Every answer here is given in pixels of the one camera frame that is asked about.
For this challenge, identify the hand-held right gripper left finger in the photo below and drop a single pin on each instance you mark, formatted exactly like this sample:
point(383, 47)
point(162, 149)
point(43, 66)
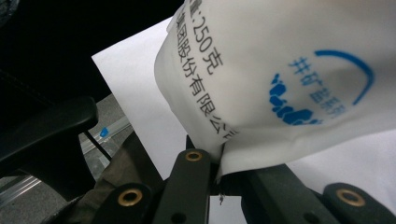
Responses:
point(186, 193)

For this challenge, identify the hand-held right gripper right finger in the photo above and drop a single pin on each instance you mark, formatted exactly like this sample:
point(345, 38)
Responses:
point(274, 199)

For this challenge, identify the white bag with blue print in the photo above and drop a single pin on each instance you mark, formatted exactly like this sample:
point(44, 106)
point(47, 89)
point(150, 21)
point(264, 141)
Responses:
point(264, 46)

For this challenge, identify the blue tag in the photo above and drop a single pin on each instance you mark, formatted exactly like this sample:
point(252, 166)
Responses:
point(104, 132)

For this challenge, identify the black rounded object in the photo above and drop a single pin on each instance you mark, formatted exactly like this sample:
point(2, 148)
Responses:
point(46, 130)

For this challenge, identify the aluminium floor rail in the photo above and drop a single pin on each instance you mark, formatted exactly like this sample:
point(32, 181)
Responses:
point(118, 127)

